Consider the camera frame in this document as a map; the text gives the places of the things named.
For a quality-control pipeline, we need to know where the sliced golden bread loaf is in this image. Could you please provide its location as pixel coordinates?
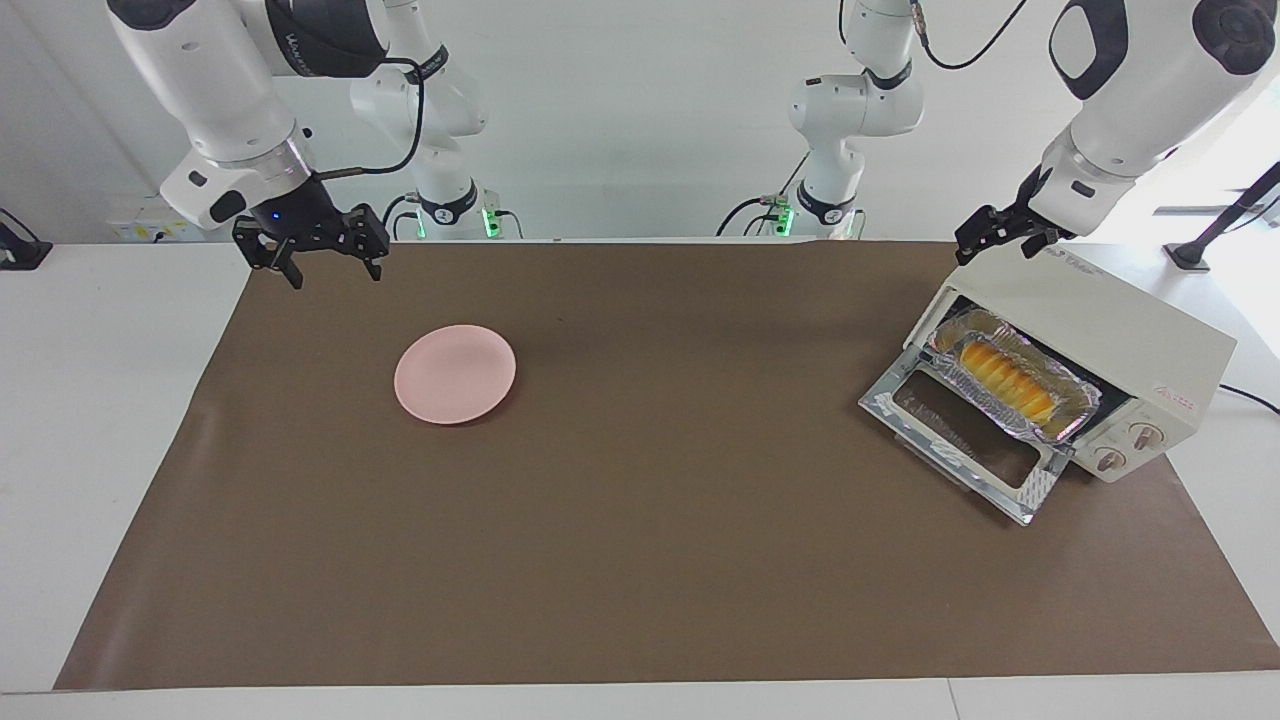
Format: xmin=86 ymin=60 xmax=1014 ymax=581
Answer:
xmin=955 ymin=338 xmax=1061 ymax=426

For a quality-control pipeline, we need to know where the aluminium foil tray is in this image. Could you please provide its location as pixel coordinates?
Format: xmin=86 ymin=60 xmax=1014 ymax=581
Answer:
xmin=925 ymin=308 xmax=1102 ymax=446

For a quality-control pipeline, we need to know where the cream toaster oven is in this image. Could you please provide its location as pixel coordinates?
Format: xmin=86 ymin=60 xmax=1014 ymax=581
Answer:
xmin=903 ymin=245 xmax=1237 ymax=484

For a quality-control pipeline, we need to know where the glass oven door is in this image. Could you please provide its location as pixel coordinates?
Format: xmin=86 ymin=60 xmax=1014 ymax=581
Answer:
xmin=858 ymin=350 xmax=1076 ymax=529

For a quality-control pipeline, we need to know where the pink round plate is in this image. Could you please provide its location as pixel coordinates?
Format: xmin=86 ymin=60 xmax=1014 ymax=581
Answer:
xmin=393 ymin=324 xmax=518 ymax=426

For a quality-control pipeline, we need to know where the black angled stand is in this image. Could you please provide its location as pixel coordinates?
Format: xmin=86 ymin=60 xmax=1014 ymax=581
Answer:
xmin=1165 ymin=160 xmax=1280 ymax=273

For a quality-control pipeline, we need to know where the black stand foot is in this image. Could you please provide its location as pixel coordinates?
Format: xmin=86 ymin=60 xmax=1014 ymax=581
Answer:
xmin=0 ymin=208 xmax=53 ymax=271

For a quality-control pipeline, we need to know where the brown table mat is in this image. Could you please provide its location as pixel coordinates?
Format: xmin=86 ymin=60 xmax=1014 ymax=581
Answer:
xmin=53 ymin=240 xmax=1280 ymax=691

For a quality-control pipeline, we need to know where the black right base cable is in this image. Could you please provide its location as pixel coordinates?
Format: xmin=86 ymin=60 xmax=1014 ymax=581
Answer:
xmin=377 ymin=194 xmax=423 ymax=242

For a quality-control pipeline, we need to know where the black base cable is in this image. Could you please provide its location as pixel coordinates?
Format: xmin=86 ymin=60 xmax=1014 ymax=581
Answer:
xmin=715 ymin=150 xmax=809 ymax=239
xmin=377 ymin=194 xmax=423 ymax=242

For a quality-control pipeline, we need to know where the white wall socket box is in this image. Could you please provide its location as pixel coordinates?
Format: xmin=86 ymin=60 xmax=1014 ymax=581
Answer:
xmin=107 ymin=195 xmax=206 ymax=243

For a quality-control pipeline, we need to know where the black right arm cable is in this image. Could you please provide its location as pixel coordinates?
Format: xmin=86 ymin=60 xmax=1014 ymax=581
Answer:
xmin=320 ymin=55 xmax=427 ymax=181

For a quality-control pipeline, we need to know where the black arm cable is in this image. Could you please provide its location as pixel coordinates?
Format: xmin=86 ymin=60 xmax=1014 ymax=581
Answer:
xmin=905 ymin=0 xmax=1031 ymax=71
xmin=320 ymin=55 xmax=427 ymax=181

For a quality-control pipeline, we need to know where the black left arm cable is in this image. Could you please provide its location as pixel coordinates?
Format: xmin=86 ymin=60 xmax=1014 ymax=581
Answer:
xmin=905 ymin=0 xmax=1031 ymax=71

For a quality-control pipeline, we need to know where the black left base cable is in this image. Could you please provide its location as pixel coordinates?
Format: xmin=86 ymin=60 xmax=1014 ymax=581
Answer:
xmin=715 ymin=150 xmax=809 ymax=239

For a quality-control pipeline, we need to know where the black oven power cable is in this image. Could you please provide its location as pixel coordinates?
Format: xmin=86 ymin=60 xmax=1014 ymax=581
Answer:
xmin=1218 ymin=383 xmax=1280 ymax=416

